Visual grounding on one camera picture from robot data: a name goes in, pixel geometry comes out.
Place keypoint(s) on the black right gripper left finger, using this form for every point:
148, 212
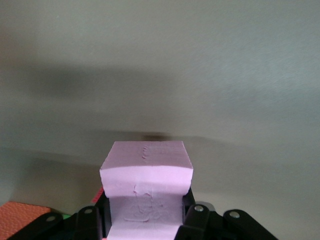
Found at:
85, 225

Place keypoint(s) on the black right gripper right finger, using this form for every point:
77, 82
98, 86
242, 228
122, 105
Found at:
200, 225

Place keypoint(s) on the green foam cube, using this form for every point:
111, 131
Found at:
66, 215

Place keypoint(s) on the red foam cube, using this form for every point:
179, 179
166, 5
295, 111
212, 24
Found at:
97, 196

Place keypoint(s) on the orange foam cube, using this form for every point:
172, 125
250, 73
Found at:
17, 217

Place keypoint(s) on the pink foam cube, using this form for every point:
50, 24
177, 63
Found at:
145, 170

